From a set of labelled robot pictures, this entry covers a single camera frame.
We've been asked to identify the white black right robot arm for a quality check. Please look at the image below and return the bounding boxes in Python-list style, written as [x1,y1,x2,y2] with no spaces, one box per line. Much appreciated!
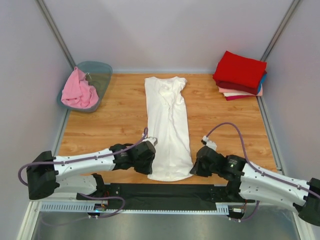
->
[190,145,320,226]

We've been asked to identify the right aluminium side rail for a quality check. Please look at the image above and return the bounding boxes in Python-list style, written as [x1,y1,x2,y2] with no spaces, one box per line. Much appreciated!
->
[257,96,284,174]

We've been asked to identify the left aluminium side rail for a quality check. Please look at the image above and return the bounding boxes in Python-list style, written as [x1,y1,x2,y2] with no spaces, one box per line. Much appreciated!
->
[51,110,71,155]

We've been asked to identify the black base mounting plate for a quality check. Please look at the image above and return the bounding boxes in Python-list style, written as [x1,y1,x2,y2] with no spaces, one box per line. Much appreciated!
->
[90,183,243,210]

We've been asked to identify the crimson folded t shirt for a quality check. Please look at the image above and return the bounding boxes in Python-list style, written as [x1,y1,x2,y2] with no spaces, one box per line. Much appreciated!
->
[225,95,255,101]

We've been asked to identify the right aluminium corner post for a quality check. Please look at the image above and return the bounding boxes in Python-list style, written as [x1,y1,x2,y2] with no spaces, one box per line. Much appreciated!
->
[260,0,303,62]

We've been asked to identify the aluminium corner post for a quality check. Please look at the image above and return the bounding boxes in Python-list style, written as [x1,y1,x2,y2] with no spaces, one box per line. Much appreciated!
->
[35,0,76,69]
[260,0,303,62]

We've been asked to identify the grey-blue plastic bin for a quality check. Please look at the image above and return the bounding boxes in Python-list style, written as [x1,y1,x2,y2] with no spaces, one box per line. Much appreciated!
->
[56,61,113,113]

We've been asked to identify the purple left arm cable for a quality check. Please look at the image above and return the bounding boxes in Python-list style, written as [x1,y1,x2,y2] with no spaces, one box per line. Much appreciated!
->
[17,126,149,226]

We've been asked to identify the aluminium side rail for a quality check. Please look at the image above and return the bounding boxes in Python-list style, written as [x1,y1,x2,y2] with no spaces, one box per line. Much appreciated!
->
[257,96,284,174]
[51,110,71,155]

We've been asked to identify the dark red folded t shirt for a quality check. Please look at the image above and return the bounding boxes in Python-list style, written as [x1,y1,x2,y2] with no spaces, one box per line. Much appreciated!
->
[214,79,261,95]

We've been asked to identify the white t shirt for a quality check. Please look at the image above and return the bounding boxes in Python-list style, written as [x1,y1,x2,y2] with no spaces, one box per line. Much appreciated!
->
[144,76,193,182]

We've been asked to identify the pink folded t shirt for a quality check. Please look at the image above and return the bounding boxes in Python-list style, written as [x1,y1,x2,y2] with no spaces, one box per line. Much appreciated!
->
[218,87,263,97]

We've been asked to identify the left aluminium corner post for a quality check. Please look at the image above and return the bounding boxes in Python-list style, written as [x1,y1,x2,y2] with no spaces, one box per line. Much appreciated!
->
[35,0,76,69]

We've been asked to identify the blue folded t shirt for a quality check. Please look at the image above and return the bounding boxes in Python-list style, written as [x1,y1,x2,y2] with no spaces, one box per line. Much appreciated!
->
[260,73,267,84]

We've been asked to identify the cream folded t shirt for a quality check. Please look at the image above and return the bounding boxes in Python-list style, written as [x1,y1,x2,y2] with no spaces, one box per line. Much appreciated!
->
[223,92,252,98]

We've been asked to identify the pink crumpled t shirt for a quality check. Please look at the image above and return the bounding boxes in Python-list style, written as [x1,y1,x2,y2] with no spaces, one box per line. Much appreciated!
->
[60,66,99,109]

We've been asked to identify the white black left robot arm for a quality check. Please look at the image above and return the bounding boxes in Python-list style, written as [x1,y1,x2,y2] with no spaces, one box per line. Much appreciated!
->
[26,137,158,201]

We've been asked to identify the aluminium frame rail front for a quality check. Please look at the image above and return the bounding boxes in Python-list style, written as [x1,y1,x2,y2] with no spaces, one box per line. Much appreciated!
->
[36,193,305,206]

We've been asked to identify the grey slotted cable duct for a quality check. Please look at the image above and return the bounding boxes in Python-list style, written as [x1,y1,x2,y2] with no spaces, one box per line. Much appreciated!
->
[39,201,229,216]

